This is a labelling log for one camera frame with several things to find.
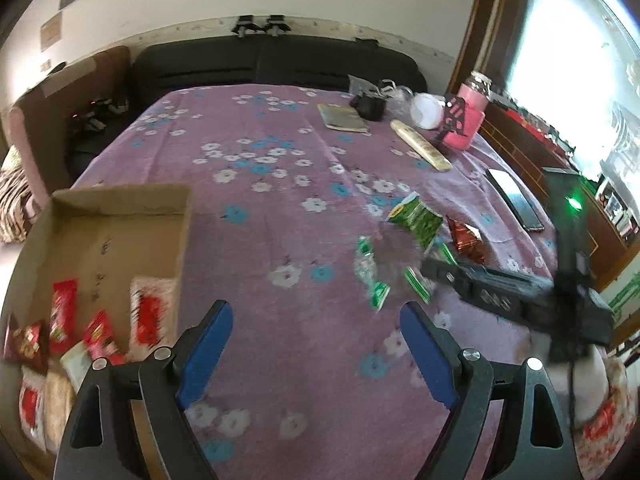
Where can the large green pea packet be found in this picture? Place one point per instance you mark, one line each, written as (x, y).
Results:
(417, 220)

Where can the clear plastic cup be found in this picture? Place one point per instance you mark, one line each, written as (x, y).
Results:
(400, 107)

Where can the long pale snack packet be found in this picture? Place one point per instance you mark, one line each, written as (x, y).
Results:
(57, 410)

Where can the brown armchair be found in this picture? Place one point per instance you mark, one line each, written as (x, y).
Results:
(60, 110)

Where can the small dark red snack packet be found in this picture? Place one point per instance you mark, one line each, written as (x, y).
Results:
(27, 347)

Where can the black container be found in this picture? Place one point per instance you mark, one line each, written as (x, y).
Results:
(371, 107)

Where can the brown wooden window frame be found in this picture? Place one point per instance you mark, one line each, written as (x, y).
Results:
(480, 25)

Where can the white red floral cloth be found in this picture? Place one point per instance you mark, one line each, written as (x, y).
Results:
(605, 410)

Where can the small wall sign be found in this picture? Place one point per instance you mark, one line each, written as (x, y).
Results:
(51, 32)

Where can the black wall clip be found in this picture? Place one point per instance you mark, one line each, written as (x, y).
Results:
(245, 26)
(278, 24)

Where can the clear plastic bag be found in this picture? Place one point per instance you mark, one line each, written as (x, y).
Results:
(361, 84)

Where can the black sofa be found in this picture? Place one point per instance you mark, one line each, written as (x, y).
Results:
(280, 65)

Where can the small white red snack packet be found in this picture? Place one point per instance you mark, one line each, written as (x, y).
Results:
(30, 402)

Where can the small clear green snack packet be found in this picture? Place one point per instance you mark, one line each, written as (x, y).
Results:
(369, 272)

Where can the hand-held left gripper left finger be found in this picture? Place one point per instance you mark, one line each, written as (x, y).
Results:
(205, 355)

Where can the small pale white snack packet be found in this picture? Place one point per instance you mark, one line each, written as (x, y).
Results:
(75, 367)

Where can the pink thermos with knit sleeve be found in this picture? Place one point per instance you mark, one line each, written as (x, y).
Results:
(475, 105)

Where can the black tangled object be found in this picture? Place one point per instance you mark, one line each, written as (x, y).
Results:
(100, 112)

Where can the large dark red snack packet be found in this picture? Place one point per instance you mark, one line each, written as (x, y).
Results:
(467, 242)

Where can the black smartphone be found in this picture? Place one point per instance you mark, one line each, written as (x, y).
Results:
(515, 200)

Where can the purple floral tablecloth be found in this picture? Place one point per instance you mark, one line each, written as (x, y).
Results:
(300, 160)

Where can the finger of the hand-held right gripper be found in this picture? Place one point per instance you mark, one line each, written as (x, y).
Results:
(490, 290)

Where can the cardboard box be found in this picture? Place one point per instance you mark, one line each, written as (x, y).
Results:
(115, 240)

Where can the olive notebook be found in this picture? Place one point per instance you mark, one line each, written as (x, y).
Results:
(345, 119)

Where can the white round lid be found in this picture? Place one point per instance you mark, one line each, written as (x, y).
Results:
(426, 111)

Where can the large white red snack packet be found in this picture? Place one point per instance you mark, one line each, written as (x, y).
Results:
(150, 310)

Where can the striped cushion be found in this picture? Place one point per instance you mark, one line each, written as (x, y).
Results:
(15, 195)

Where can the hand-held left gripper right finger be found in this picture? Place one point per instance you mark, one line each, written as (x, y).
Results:
(430, 355)

